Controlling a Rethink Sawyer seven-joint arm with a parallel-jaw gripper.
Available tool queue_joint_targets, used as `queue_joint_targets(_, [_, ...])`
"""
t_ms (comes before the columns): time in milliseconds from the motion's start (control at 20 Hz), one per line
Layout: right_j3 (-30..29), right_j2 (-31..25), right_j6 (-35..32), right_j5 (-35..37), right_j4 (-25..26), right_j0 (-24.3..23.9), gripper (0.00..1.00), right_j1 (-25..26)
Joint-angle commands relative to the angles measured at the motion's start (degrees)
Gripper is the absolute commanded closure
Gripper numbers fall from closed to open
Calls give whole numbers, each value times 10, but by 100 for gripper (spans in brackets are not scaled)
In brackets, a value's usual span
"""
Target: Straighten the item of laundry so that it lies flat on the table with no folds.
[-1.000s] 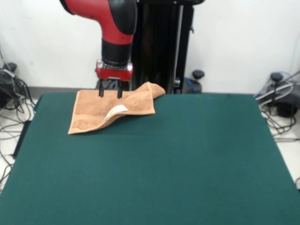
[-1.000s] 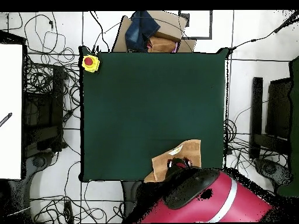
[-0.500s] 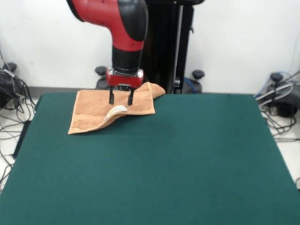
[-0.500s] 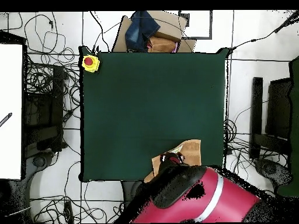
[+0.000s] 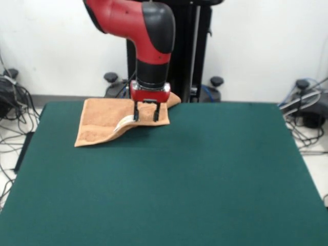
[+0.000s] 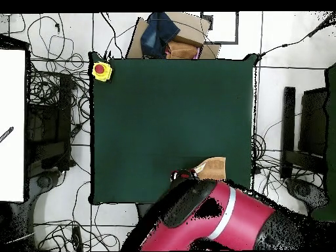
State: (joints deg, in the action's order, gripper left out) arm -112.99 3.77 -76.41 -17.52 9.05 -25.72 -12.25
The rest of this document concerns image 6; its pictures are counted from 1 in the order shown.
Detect tan terry towel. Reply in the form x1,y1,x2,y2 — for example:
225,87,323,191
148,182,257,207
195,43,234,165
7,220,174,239
192,156,227,182

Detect dark green table cloth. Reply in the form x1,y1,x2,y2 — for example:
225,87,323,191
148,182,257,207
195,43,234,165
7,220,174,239
88,51,259,207

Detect black floor stand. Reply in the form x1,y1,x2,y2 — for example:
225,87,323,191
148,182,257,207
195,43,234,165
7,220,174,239
26,73,73,171
280,86,329,180

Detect black floor base foot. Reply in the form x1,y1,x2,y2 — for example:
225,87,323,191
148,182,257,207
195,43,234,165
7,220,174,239
28,169,62,203
285,177,330,212

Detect orange folded cloth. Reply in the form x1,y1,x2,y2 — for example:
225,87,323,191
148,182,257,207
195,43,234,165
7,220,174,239
165,40,201,60

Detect yellow emergency stop button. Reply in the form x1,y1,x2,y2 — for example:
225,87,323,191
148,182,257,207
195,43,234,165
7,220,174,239
91,61,113,82

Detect blue denim jeans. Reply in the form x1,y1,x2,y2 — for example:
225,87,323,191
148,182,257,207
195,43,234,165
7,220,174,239
140,11,181,59

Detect brown cardboard box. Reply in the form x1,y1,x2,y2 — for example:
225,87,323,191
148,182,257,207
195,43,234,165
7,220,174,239
125,11,222,60

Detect striped black rod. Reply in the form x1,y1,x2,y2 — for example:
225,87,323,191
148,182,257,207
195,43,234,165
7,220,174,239
0,126,14,144

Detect tangled black floor cables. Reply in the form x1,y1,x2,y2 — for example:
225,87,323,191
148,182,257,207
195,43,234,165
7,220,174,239
250,131,316,205
7,12,132,252

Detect thin black rectangular frame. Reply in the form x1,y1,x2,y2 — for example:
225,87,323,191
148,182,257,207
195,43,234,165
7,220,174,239
199,11,240,45

